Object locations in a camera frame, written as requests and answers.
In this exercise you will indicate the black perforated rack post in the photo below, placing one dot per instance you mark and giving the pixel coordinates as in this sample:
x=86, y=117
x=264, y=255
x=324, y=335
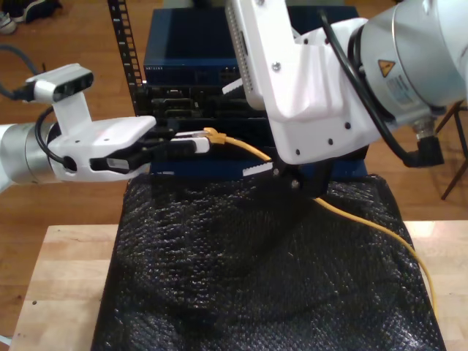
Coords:
x=124, y=36

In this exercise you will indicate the blue rack base plate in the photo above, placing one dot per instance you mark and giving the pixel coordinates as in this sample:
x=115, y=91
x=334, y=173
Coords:
x=204, y=169

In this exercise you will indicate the dark shoe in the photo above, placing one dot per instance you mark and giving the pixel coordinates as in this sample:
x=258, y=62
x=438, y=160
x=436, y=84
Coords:
x=40, y=9

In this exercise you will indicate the black rack shelf tray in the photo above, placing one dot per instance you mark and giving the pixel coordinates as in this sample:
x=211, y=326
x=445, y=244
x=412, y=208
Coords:
x=241, y=126

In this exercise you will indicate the blue network switch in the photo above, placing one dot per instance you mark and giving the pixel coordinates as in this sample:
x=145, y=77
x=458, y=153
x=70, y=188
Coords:
x=183, y=36

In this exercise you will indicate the black rack server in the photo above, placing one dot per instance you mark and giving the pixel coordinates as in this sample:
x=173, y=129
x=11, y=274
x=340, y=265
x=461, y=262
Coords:
x=190, y=106

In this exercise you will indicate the black bubble wrap mat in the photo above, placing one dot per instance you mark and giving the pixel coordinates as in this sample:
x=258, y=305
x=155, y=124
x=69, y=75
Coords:
x=219, y=292

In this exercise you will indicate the brown wooden chair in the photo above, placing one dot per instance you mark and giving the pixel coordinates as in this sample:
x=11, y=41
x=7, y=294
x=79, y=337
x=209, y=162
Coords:
x=454, y=178

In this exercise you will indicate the white sneaker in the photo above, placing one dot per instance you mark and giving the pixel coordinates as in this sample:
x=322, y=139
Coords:
x=6, y=22

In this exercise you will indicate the grey panel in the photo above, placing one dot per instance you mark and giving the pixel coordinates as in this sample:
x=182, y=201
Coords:
x=177, y=3

